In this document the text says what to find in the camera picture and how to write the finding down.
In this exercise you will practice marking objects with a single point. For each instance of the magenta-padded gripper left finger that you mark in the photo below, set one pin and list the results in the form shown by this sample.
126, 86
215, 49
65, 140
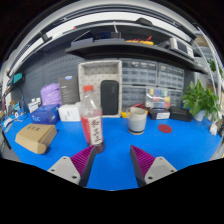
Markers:
68, 168

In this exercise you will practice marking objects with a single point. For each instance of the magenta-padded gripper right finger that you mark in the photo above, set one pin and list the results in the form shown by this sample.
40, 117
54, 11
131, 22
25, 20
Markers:
156, 168

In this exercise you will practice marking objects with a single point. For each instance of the clear red-capped drink bottle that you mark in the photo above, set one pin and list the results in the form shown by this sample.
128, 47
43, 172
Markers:
91, 128

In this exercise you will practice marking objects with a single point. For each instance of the flat round red coaster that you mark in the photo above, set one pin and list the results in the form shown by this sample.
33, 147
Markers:
165, 128

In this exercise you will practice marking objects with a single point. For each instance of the brown cardboard box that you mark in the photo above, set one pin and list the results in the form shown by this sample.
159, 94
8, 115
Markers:
35, 138

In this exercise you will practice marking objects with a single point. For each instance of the grey and white mug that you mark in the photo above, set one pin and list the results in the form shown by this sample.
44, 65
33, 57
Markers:
137, 121

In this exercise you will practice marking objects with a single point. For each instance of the black box with white label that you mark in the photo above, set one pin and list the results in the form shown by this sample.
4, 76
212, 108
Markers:
158, 114

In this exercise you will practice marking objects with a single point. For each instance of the white carton box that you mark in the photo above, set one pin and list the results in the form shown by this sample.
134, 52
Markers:
69, 113

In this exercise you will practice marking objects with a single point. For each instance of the blue carton box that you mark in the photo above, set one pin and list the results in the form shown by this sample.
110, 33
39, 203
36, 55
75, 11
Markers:
45, 115

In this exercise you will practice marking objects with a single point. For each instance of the flat black case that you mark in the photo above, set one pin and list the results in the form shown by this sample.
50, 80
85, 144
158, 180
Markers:
180, 114

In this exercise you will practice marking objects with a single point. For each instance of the yellow multimeter with red leads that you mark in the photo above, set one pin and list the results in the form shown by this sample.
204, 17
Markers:
124, 115

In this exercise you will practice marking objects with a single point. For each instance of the small white device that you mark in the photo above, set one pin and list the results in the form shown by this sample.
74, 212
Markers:
214, 129

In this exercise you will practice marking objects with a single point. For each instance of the clear organizer with coloured parts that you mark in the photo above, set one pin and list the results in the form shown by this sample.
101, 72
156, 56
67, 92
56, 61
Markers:
157, 98

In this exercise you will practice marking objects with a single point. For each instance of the grey small-parts drawer cabinet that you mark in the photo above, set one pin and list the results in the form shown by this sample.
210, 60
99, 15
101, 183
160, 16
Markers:
133, 95
176, 98
139, 72
170, 76

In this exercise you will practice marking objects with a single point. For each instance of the purple plastic bag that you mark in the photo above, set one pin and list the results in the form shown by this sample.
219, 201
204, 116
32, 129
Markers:
50, 94

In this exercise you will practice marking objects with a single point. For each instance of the green potted plant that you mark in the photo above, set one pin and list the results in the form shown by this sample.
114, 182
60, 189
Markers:
200, 100

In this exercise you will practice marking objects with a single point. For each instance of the black zip case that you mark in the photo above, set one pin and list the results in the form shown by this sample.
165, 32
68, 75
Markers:
110, 97

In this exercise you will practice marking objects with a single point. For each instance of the white perforated tray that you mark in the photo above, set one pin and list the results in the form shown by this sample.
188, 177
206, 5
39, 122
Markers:
91, 73

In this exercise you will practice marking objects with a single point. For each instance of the teal hanging tool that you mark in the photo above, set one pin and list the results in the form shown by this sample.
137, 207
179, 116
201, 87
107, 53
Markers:
18, 78

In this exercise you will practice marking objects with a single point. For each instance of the dark overhead shelf unit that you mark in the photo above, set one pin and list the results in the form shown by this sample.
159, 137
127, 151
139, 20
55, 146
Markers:
133, 49

